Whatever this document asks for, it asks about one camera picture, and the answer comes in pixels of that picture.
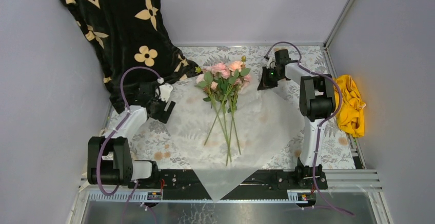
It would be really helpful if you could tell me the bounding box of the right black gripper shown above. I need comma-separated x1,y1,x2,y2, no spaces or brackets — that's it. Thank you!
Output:
258,67,284,92

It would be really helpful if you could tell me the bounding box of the pink fake flower bouquet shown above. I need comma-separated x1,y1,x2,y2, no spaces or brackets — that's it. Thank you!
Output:
194,55,251,165

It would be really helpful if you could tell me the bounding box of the white translucent wrapping paper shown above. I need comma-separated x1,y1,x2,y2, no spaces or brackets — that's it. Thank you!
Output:
166,54,304,201

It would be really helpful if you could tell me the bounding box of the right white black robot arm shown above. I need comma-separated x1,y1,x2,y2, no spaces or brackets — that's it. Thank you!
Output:
258,49,336,189

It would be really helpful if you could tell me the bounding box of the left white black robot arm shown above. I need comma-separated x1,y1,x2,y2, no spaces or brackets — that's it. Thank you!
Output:
87,83,175,189

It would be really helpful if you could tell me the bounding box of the black blanket with cream flowers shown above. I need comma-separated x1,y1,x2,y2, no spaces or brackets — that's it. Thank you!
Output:
60,0,198,113

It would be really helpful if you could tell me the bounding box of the yellow cloth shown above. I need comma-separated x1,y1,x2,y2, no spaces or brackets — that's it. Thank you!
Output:
335,75,366,137

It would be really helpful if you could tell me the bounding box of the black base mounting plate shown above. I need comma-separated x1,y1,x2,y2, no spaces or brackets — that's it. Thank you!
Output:
137,169,315,200

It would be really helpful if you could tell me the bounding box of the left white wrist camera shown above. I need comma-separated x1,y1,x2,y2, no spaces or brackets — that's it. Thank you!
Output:
156,83,173,103

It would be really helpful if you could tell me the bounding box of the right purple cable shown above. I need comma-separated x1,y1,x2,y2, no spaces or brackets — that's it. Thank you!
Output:
264,41,354,216

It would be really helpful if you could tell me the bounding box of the purple cable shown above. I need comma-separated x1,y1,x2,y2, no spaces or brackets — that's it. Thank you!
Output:
264,41,354,216
96,67,164,224

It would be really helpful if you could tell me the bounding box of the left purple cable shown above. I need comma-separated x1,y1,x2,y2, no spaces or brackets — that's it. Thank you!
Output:
96,67,164,224

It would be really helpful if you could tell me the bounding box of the aluminium frame rail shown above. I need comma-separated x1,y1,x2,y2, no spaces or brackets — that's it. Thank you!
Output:
67,169,392,223

